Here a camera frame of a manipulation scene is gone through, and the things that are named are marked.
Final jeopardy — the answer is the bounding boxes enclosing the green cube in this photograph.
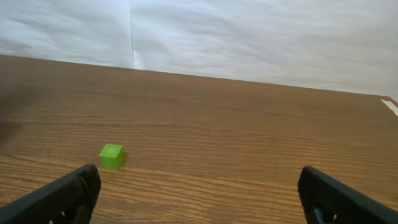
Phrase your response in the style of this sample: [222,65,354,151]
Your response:
[98,143,126,171]

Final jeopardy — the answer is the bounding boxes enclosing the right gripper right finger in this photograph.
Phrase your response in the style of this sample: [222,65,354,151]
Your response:
[297,166,398,224]

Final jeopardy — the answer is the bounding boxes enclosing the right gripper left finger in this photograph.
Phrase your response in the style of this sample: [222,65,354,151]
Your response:
[0,163,102,224]

